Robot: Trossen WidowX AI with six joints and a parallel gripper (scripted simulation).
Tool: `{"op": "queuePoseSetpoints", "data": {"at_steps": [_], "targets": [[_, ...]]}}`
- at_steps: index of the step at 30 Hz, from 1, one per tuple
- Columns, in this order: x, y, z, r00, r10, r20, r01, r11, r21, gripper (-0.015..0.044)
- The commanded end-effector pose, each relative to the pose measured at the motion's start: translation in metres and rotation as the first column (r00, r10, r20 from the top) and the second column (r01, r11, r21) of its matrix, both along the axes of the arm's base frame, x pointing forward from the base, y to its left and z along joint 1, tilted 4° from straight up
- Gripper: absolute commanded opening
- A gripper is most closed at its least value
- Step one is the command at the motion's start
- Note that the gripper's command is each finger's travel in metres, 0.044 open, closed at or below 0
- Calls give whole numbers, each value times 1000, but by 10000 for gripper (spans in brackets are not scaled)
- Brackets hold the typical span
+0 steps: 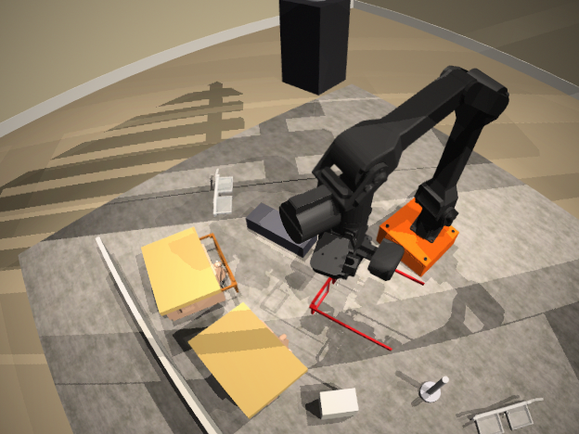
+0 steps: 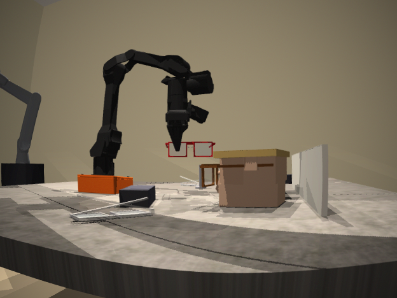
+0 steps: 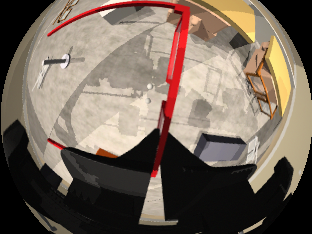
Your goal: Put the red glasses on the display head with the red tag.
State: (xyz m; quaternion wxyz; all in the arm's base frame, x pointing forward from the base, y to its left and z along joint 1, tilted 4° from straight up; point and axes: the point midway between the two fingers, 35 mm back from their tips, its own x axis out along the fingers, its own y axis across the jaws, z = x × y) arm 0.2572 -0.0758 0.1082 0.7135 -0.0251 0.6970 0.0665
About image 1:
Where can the red glasses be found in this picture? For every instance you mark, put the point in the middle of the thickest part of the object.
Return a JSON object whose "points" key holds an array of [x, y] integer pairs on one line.
{"points": [[322, 293]]}

